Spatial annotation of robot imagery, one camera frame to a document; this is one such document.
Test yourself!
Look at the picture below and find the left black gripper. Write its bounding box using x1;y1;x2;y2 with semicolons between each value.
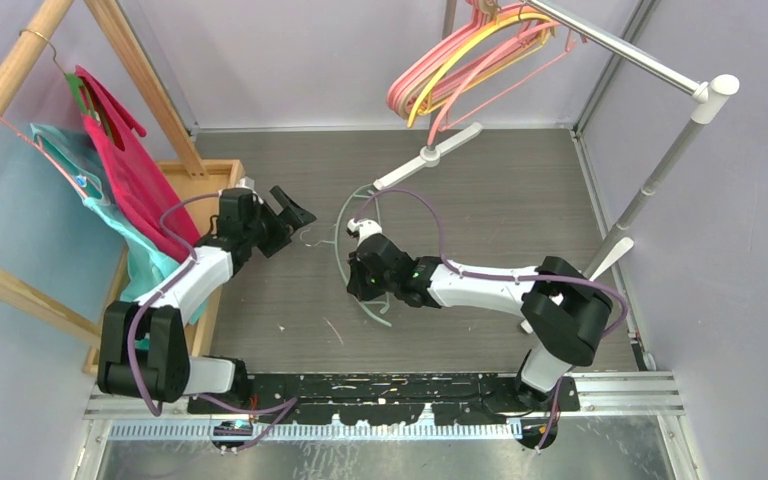
244;188;315;258

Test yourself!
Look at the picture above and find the green wire hanger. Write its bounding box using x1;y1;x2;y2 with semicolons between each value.
299;184;393;328

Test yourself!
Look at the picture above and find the yellow wire hanger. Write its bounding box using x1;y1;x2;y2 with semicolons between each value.
406;11;554;129

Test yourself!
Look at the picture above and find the thin pink wire hanger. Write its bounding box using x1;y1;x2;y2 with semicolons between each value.
407;12;587;147

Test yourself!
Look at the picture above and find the thick pink plastic hanger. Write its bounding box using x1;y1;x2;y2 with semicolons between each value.
386;0;544;113

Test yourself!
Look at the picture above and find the beige plastic hanger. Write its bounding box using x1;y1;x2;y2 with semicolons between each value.
400;0;551;121

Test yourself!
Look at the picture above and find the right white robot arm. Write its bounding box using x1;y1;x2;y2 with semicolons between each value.
347;233;613;411

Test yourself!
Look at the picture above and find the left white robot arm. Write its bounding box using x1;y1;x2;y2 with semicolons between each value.
96;185;317;414

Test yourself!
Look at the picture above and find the red garment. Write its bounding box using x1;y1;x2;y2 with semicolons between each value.
74;66;200;262

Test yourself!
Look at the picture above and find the teal garment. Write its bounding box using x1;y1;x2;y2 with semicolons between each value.
29;122;216;324

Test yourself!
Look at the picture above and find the green hanger on rack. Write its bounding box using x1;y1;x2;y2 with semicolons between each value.
19;28;115;141

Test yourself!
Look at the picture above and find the pink hanger on wooden rack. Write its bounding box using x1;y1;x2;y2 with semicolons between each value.
0;115;113;204

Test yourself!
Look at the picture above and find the wooden clothes rack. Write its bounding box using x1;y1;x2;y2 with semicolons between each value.
0;0;208;351

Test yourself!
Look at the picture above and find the metal clothes rack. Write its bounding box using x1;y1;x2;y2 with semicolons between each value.
374;1;740;280

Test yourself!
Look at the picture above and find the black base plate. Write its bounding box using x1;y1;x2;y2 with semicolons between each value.
216;373;551;426

